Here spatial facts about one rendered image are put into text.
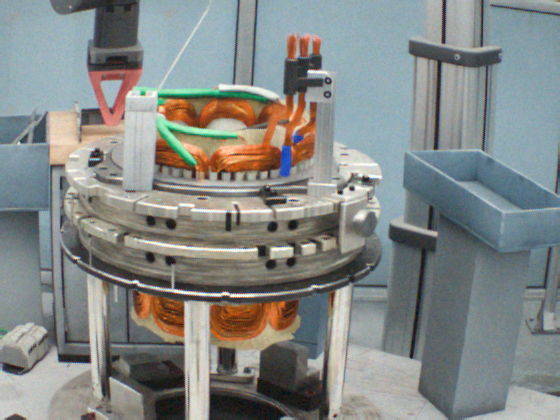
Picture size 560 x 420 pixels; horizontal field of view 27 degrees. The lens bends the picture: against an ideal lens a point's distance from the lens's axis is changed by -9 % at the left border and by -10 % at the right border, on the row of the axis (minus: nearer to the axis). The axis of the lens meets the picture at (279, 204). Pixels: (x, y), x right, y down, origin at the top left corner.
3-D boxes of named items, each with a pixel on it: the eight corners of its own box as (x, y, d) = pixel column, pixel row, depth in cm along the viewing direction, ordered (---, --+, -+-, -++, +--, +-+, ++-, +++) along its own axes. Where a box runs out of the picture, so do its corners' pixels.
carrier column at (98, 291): (93, 409, 133) (85, 237, 127) (94, 400, 135) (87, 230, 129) (114, 411, 133) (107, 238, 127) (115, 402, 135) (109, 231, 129)
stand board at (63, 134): (49, 165, 142) (49, 145, 141) (48, 128, 159) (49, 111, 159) (212, 162, 146) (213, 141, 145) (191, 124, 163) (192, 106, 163)
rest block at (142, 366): (169, 377, 140) (169, 360, 140) (129, 382, 138) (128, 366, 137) (154, 363, 144) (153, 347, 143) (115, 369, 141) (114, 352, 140)
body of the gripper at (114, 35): (90, 68, 139) (94, 8, 137) (87, 53, 149) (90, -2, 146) (143, 65, 141) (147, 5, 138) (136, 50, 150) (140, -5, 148)
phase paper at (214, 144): (168, 175, 116) (170, 129, 115) (168, 171, 117) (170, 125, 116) (254, 178, 116) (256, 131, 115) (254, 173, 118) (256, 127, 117)
